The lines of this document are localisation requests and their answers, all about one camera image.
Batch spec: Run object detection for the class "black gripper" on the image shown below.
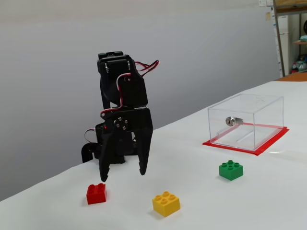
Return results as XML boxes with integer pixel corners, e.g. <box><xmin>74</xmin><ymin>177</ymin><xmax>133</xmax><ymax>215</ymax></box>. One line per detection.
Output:
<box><xmin>99</xmin><ymin>107</ymin><xmax>154</xmax><ymax>182</ymax></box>

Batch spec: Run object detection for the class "yellow lego brick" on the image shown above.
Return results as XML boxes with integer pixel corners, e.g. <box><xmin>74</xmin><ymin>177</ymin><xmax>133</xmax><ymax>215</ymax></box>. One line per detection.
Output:
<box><xmin>152</xmin><ymin>191</ymin><xmax>181</xmax><ymax>218</ymax></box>

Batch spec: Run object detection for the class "red lego brick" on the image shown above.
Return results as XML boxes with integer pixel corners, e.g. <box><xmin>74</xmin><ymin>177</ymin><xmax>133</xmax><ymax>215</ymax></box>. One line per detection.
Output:
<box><xmin>86</xmin><ymin>183</ymin><xmax>107</xmax><ymax>205</ymax></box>

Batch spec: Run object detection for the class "transparent plastic box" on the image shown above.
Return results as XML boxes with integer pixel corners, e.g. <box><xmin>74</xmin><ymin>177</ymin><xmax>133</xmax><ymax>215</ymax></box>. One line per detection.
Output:
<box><xmin>207</xmin><ymin>93</ymin><xmax>284</xmax><ymax>151</ymax></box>

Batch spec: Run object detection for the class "green lego brick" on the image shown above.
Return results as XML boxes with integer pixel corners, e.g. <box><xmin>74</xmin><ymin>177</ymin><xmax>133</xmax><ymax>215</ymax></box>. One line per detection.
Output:
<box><xmin>218</xmin><ymin>159</ymin><xmax>244</xmax><ymax>182</ymax></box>

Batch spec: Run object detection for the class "black table clamp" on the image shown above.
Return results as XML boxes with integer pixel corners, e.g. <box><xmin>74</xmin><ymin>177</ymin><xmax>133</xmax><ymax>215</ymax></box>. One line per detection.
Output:
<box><xmin>81</xmin><ymin>143</ymin><xmax>96</xmax><ymax>164</ymax></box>

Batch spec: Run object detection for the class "silver cam lock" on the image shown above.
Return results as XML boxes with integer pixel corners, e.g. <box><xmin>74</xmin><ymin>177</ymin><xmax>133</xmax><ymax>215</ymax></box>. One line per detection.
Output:
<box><xmin>225</xmin><ymin>116</ymin><xmax>244</xmax><ymax>127</ymax></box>

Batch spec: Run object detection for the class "grey metal shelf rack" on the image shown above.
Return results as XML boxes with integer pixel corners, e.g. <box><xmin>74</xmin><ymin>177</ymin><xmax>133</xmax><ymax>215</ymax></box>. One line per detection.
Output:
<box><xmin>272</xmin><ymin>0</ymin><xmax>307</xmax><ymax>77</ymax></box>

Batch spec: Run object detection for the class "brown wooden tabletop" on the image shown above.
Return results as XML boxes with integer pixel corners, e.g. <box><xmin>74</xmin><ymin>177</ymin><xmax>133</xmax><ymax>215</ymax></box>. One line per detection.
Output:
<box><xmin>275</xmin><ymin>72</ymin><xmax>307</xmax><ymax>82</ymax></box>

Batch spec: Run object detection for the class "white cabinet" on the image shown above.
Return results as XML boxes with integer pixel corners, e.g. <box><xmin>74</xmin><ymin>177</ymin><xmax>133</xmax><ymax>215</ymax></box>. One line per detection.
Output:
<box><xmin>278</xmin><ymin>15</ymin><xmax>291</xmax><ymax>72</ymax></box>

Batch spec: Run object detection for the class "red white base servo cable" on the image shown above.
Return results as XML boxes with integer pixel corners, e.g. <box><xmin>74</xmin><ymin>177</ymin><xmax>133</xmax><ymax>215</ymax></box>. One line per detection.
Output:
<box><xmin>83</xmin><ymin>128</ymin><xmax>97</xmax><ymax>144</ymax></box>

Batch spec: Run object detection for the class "red white gripper servo cable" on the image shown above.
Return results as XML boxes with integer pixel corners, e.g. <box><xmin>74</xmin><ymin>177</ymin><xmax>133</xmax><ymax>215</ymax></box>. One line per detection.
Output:
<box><xmin>100</xmin><ymin>73</ymin><xmax>132</xmax><ymax>118</ymax></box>

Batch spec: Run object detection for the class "red white wrist servo cable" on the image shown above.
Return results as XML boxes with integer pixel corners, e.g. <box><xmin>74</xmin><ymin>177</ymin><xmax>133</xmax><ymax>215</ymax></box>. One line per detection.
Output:
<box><xmin>134</xmin><ymin>59</ymin><xmax>160</xmax><ymax>78</ymax></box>

